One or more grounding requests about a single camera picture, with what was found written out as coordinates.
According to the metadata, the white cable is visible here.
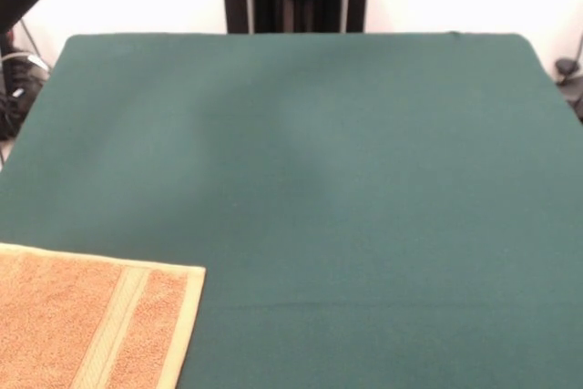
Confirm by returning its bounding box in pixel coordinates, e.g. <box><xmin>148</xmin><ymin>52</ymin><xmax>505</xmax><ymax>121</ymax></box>
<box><xmin>0</xmin><ymin>50</ymin><xmax>52</xmax><ymax>75</ymax></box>

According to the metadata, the tan terry towel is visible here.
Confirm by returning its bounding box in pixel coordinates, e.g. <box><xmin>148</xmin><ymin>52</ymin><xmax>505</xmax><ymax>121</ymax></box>
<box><xmin>0</xmin><ymin>242</ymin><xmax>207</xmax><ymax>389</ymax></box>

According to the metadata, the dark green table cloth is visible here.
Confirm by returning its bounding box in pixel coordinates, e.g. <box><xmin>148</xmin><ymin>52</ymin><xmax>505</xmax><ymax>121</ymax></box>
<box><xmin>0</xmin><ymin>31</ymin><xmax>583</xmax><ymax>389</ymax></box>

